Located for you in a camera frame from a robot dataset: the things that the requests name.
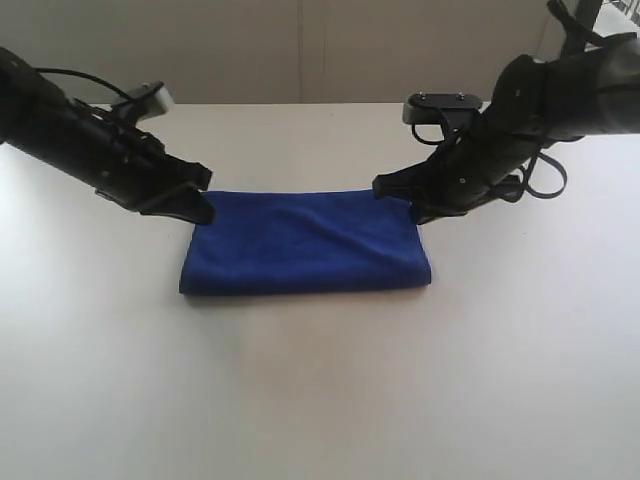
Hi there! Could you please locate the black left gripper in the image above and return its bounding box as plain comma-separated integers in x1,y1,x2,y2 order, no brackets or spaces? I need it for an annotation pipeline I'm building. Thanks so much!
1,48,216,225

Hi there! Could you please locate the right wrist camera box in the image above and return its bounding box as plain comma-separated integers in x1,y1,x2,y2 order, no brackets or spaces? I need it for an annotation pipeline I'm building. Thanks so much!
402,93,483,128

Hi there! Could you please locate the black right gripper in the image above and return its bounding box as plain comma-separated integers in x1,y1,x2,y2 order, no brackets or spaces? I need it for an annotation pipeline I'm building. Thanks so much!
372,55,548,225

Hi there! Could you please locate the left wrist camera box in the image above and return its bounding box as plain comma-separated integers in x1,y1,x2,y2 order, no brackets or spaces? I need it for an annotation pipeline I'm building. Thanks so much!
110,81,174,125

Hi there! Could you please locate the blue towel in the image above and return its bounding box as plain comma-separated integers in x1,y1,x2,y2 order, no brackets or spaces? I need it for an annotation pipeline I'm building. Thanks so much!
179,190,432,297

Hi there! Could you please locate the dark window frame post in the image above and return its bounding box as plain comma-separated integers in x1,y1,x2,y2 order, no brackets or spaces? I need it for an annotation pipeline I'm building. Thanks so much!
559,0,601,56

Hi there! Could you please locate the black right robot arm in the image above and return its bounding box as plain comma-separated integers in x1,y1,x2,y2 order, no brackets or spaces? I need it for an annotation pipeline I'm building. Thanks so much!
372,1,639,225

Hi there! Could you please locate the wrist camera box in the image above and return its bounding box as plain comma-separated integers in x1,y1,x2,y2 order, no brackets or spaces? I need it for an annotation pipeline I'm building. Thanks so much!
110,81,174,125
402,93,483,128

